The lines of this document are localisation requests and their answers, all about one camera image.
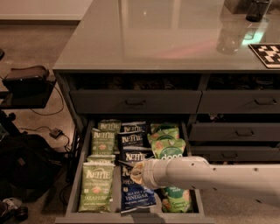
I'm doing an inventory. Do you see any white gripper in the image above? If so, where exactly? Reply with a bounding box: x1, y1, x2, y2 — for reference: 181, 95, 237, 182
130, 159, 165, 189

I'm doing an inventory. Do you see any blue kettle chip bag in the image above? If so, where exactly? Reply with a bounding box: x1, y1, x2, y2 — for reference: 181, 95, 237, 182
119, 150, 154, 167
120, 163, 156, 213
121, 122, 146, 132
118, 131, 144, 150

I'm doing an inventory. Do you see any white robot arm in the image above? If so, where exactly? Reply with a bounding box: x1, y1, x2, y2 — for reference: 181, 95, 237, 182
130, 157, 280, 207

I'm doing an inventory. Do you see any open grey middle drawer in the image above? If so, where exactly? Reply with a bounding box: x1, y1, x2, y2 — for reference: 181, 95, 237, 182
55, 120, 214, 224

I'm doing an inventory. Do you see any green dang chip bag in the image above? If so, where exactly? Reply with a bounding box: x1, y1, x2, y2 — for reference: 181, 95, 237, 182
151, 138, 186, 160
161, 186, 193, 213
150, 122, 178, 133
148, 128, 179, 143

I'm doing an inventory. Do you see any green kettle chip bag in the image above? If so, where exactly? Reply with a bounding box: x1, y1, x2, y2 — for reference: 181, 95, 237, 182
91, 129, 115, 155
87, 155, 116, 164
98, 119, 122, 133
78, 162, 115, 213

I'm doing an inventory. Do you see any front green Kettle chip bag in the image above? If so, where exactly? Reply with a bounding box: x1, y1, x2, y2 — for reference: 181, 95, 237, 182
78, 162, 115, 213

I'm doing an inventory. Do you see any front green Dang chip bag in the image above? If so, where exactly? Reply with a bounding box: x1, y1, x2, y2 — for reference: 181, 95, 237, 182
161, 186, 193, 213

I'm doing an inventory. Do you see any back green Dang chip bag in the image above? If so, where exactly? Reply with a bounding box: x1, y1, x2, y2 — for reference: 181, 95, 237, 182
150, 122, 178, 133

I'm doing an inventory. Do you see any back green Kettle chip bag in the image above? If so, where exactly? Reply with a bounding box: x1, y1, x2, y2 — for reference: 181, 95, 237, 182
98, 119, 122, 133

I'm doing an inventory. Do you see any grey bottom right drawer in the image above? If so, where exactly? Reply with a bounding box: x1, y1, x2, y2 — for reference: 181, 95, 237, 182
191, 146, 280, 163

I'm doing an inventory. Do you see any grey middle right drawer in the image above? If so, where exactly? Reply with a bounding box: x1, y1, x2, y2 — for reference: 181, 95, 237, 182
189, 122, 280, 142

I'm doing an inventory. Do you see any grey top left drawer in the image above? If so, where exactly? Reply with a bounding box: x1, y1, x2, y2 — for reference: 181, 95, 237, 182
69, 89, 201, 115

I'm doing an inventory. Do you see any grey top right drawer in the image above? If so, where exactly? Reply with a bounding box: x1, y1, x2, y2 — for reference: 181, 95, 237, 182
197, 90, 280, 114

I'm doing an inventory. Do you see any dark cup on counter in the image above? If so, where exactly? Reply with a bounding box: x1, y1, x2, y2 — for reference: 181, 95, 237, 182
246, 0, 271, 22

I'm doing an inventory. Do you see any black power adapter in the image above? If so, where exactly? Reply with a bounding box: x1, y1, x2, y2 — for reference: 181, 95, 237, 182
49, 128, 62, 139

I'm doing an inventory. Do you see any black backpack on floor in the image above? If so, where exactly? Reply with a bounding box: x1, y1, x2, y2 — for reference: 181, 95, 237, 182
0, 134, 64, 202

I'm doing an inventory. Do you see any shoe at bottom left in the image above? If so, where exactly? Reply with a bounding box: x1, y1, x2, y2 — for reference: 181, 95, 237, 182
0, 197, 28, 224

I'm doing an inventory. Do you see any black floor cable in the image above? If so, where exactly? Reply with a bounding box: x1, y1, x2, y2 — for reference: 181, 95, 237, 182
17, 80, 77, 152

